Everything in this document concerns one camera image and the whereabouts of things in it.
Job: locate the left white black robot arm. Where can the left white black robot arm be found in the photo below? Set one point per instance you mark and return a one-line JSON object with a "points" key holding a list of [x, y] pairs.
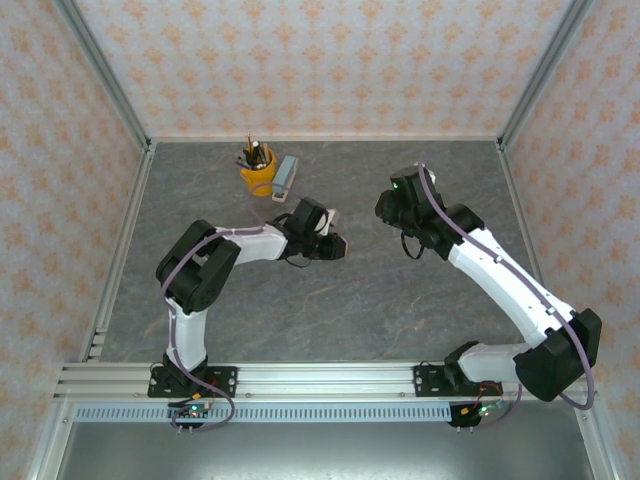
{"points": [[200, 270]]}

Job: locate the grey blue stapler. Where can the grey blue stapler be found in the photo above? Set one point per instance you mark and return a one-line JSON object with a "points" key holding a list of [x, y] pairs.
{"points": [[285, 175]]}

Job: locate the yellow pen holder cup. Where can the yellow pen holder cup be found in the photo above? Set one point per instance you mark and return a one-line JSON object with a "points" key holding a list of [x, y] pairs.
{"points": [[260, 175]]}

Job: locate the brown pen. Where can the brown pen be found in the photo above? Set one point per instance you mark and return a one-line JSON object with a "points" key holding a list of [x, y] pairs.
{"points": [[265, 155]]}

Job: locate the black marker pen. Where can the black marker pen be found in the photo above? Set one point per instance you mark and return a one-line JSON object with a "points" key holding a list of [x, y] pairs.
{"points": [[256, 152]]}

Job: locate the blue pen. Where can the blue pen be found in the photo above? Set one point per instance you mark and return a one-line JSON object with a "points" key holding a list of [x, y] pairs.
{"points": [[242, 162]]}

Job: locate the yellow pencil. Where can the yellow pencil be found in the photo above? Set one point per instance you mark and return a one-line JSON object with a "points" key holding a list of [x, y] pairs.
{"points": [[248, 142]]}

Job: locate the grey metal shelf panel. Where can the grey metal shelf panel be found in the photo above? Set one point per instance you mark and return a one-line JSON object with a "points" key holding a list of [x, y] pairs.
{"points": [[325, 452]]}

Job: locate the controller board with green light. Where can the controller board with green light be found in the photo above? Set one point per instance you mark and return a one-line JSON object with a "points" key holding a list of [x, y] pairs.
{"points": [[480, 412], [192, 412]]}

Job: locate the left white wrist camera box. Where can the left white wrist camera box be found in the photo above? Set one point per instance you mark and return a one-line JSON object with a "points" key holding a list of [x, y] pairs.
{"points": [[334, 220]]}

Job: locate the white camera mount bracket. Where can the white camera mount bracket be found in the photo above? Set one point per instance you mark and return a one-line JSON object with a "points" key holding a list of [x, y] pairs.
{"points": [[433, 176]]}

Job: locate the aluminium table edge rail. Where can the aluminium table edge rail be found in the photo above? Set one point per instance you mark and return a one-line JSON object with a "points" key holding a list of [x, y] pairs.
{"points": [[325, 138], [518, 200], [136, 200]]}

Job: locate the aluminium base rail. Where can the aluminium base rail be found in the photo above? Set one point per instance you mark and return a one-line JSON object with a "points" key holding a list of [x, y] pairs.
{"points": [[325, 380]]}

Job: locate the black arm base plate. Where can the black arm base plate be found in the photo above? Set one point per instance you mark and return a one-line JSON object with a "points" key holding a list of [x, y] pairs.
{"points": [[427, 382], [222, 382]]}

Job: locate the aluminium frame post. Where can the aluminium frame post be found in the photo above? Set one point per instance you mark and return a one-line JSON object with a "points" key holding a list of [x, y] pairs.
{"points": [[105, 75], [545, 75]]}

